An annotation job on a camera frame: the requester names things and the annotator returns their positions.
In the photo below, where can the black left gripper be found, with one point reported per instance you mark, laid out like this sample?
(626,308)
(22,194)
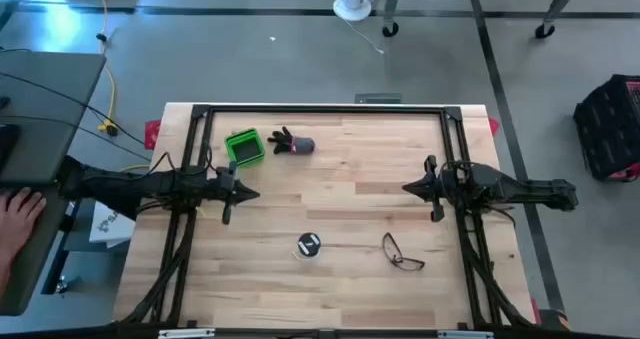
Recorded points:
(231,191)

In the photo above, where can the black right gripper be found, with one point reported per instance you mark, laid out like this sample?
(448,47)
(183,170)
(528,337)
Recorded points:
(436,189)

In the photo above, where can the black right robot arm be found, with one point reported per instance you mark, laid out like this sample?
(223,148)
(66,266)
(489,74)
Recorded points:
(525,189)

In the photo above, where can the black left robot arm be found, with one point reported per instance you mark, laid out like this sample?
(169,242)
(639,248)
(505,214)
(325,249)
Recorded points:
(150,185)

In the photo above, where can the green square bin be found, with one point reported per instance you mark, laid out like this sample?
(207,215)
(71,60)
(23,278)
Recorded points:
(245,149)

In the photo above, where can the dark bag with red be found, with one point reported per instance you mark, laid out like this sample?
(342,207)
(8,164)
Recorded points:
(300,145)

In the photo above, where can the clear safety glasses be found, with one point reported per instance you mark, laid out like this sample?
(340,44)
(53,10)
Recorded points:
(411,265)

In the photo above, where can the red plastic tag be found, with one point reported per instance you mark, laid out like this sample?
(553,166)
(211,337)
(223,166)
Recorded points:
(152,135)
(494,126)

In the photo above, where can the white printed box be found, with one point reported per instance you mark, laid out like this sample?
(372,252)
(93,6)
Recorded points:
(107,229)

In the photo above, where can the white pole base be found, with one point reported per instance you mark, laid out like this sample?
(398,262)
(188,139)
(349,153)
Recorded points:
(352,4)

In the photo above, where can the black plastic crate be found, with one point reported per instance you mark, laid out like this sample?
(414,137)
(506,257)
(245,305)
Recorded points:
(607,129)

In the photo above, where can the grey desk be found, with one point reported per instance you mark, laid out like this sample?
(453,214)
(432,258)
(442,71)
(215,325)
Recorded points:
(45,104)

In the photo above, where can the person's hand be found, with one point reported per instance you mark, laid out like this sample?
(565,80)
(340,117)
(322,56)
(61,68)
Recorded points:
(20,219)

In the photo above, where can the black aluminium table frame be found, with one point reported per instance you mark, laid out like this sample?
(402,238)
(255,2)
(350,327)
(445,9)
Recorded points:
(325,110)

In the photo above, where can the silver metal bracket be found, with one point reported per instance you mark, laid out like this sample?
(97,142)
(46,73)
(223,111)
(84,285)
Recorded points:
(465,335)
(185,334)

